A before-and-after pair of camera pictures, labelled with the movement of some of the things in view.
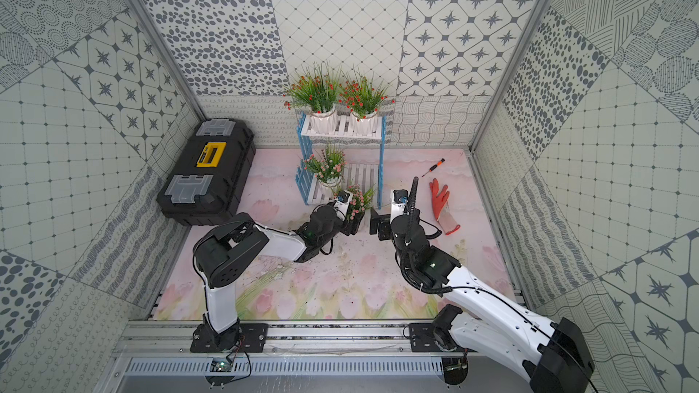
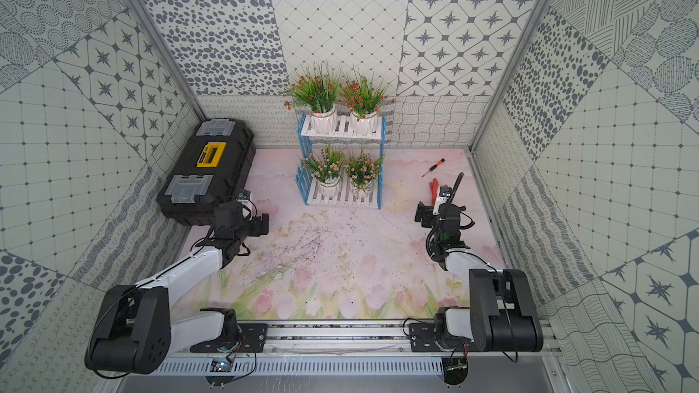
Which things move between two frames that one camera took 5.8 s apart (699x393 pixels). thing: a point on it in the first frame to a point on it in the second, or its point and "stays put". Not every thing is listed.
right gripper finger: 380,223 to 424,215
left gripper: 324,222 to 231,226
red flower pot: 318,92 stays put
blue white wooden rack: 330,154 stays put
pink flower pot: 357,206 to 361,169
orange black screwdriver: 440,163 stays put
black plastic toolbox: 206,185 stays put
